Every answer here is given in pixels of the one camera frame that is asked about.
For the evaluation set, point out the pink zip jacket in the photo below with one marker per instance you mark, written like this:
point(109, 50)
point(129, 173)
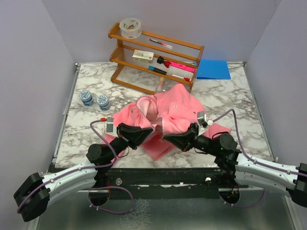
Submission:
point(169, 112)

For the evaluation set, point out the blue folder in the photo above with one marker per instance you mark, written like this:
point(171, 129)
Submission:
point(213, 69)

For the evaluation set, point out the red clear pen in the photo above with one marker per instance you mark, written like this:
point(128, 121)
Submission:
point(160, 43)

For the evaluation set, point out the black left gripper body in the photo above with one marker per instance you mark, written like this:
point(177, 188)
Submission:
point(128, 143)

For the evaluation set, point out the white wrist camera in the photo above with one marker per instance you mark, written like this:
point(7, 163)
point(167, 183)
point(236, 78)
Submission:
point(204, 122)
point(110, 129)

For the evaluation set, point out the pink highlighter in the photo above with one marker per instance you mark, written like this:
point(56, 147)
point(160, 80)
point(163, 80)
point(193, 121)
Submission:
point(183, 67)

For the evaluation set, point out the yellow pink glue stick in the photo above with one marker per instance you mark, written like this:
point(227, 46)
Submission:
point(160, 85)

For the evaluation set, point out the white red pen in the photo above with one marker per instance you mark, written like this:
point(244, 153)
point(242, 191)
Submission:
point(180, 77)

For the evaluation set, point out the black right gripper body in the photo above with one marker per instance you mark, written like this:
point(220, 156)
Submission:
point(198, 142)

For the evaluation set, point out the blue black marker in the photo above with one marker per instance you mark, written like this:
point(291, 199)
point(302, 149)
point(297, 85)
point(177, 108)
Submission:
point(154, 69)

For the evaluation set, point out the white staples box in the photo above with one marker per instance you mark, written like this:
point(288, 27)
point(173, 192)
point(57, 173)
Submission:
point(143, 56)

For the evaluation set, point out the blue white paint jar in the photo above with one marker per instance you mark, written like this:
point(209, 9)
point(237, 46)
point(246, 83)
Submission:
point(86, 98)
point(103, 102)

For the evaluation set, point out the clear tape roll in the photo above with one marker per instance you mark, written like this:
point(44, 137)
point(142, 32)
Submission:
point(130, 28)

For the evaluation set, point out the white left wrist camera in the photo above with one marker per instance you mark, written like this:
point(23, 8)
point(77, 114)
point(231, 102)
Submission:
point(110, 129)

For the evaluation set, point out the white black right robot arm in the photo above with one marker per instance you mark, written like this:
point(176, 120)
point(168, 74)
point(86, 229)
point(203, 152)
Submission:
point(244, 169)

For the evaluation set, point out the wooden three-tier shelf rack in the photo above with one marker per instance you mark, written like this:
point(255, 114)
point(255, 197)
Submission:
point(136, 75)

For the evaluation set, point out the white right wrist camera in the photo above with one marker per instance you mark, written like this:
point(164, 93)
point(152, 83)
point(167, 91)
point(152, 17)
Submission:
point(204, 122)

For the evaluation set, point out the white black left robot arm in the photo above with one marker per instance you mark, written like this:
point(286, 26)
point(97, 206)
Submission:
point(38, 192)

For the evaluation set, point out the black metal base rail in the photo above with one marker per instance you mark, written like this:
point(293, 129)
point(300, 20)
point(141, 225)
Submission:
point(160, 183)

